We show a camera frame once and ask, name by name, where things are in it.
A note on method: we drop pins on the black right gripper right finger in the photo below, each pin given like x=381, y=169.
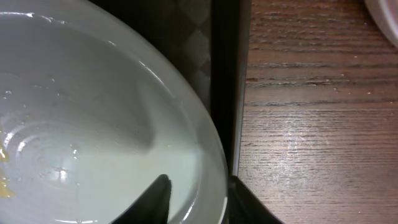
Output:
x=244, y=207

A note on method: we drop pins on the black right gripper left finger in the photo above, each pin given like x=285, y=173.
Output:
x=151, y=207

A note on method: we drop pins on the pale green plate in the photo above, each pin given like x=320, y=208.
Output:
x=91, y=115

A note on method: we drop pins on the pinkish white plate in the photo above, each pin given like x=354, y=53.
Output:
x=384, y=13

